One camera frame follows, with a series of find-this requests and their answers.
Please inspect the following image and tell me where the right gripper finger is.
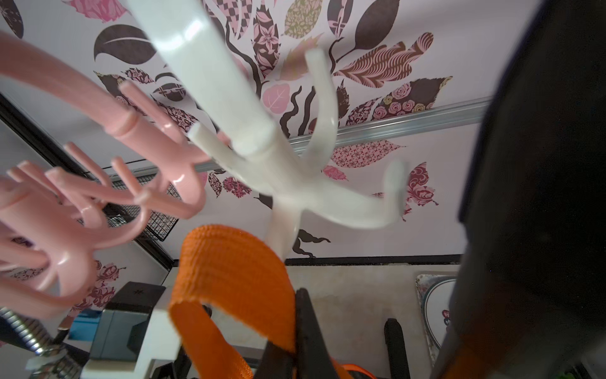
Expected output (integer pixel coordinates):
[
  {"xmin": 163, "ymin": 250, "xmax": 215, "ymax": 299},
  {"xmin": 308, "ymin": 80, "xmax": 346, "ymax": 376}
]
[{"xmin": 254, "ymin": 288, "xmax": 339, "ymax": 379}]

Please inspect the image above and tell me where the bright orange waist bag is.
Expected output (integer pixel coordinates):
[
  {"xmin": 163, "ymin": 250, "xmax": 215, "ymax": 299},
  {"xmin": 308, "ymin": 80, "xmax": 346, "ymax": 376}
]
[{"xmin": 169, "ymin": 224, "xmax": 380, "ymax": 379}]

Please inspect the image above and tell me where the white multi-hook hanger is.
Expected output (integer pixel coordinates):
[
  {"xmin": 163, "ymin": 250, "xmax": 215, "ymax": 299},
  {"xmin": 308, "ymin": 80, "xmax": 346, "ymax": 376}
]
[{"xmin": 129, "ymin": 1, "xmax": 410, "ymax": 257}]

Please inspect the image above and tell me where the pink multi-hook hanger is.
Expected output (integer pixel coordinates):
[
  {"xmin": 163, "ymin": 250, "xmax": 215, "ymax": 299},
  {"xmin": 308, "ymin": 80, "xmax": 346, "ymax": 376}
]
[
  {"xmin": 1, "ymin": 33, "xmax": 210, "ymax": 219},
  {"xmin": 1, "ymin": 160, "xmax": 152, "ymax": 318}
]

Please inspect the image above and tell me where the white patterned plate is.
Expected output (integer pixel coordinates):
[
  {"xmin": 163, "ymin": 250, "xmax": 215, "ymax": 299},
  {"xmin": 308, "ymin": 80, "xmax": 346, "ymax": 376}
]
[{"xmin": 421, "ymin": 276, "xmax": 456, "ymax": 350}]

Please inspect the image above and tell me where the black clothes rack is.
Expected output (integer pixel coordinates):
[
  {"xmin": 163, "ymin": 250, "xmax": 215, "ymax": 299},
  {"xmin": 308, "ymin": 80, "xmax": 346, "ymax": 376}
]
[{"xmin": 383, "ymin": 0, "xmax": 606, "ymax": 379}]

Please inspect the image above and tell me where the left flexible metal conduit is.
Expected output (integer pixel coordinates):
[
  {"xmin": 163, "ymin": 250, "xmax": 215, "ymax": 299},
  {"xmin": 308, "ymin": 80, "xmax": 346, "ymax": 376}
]
[{"xmin": 1, "ymin": 307, "xmax": 82, "ymax": 379}]

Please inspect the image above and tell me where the aluminium profile bar back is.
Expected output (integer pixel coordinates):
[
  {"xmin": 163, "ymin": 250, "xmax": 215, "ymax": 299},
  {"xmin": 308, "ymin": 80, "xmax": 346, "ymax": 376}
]
[{"xmin": 101, "ymin": 95, "xmax": 493, "ymax": 181}]

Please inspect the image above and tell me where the black wire basket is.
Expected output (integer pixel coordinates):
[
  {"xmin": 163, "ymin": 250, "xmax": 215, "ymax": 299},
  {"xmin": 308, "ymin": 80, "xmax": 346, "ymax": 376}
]
[{"xmin": 103, "ymin": 172, "xmax": 183, "ymax": 243}]

